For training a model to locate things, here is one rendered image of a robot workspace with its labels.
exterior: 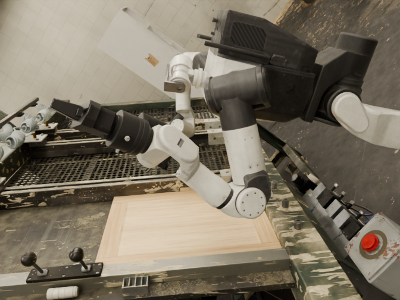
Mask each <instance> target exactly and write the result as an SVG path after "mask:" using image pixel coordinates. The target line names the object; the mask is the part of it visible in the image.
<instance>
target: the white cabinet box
mask: <svg viewBox="0 0 400 300"><path fill-rule="evenodd" d="M97 48H98V49H100V50H101V51H103V52H104V53H106V54H107V55H109V56H110V57H112V58H113V59H115V60H116V61H118V62H119V63H120V64H122V65H124V66H125V67H127V68H128V69H129V70H131V71H132V72H134V73H136V74H137V75H138V76H140V77H141V78H143V79H144V80H146V81H147V82H149V83H150V84H152V85H153V86H155V87H156V88H158V89H159V90H161V91H162V92H164V93H165V94H166V95H168V96H169V97H171V98H173V99H175V98H176V94H175V92H166V91H164V80H165V73H166V68H167V64H169V63H170V61H171V60H172V59H173V58H174V56H175V55H177V54H183V53H185V52H188V51H187V50H185V48H183V47H182V46H180V45H179V44H178V43H176V42H175V41H174V40H172V39H170V38H169V37H168V36H167V35H165V34H164V33H163V32H161V31H160V30H158V29H157V28H156V27H154V26H153V25H152V24H150V23H149V22H147V21H146V20H145V19H143V18H142V17H141V16H139V15H138V14H136V13H135V12H134V11H132V10H131V9H130V8H128V7H127V6H126V7H123V8H120V9H119V10H118V11H117V13H116V15H115V17H114V18H113V20H112V22H111V24H110V25H109V27H108V28H107V30H106V32H105V33H104V35H103V37H102V39H101V40H100V42H99V43H98V46H97ZM190 97H191V98H194V97H203V94H202V90H201V88H200V87H199V89H196V88H195V86H192V84H191V93H190Z"/></svg>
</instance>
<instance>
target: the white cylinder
mask: <svg viewBox="0 0 400 300"><path fill-rule="evenodd" d="M78 295H79V287H77V286H69V287H56V288H50V289H48V290H47V293H46V298H47V300H54V299H66V298H74V297H77V296H78Z"/></svg>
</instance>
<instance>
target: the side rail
mask: <svg viewBox="0 0 400 300"><path fill-rule="evenodd" d="M100 105H101V107H104V108H106V109H108V110H111V111H113V112H114V111H120V110H123V111H131V110H148V109H157V108H174V107H176V99H160V100H151V101H134V102H117V103H107V104H100ZM190 105H191V106H199V105H207V103H206V102H205V98H204V97H194V98H190Z"/></svg>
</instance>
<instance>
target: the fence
mask: <svg viewBox="0 0 400 300"><path fill-rule="evenodd" d="M281 270H290V257H289V255H288V253H287V251H286V249H285V248H277V249H264V250H257V251H245V252H232V253H226V254H213V255H201V256H194V257H181V258H169V259H162V260H150V261H138V262H125V263H118V264H106V265H103V268H102V272H101V276H100V277H89V278H82V279H70V280H58V281H51V282H39V283H26V279H27V277H28V275H29V273H30V272H24V273H11V274H0V298H6V297H13V296H25V295H37V294H44V293H47V290H48V289H50V288H62V287H69V286H77V287H79V290H86V289H98V288H110V287H117V286H122V285H123V278H126V277H138V276H149V283H159V282H171V281H178V280H189V279H201V278H208V277H220V276H232V275H238V274H251V273H262V272H269V271H281Z"/></svg>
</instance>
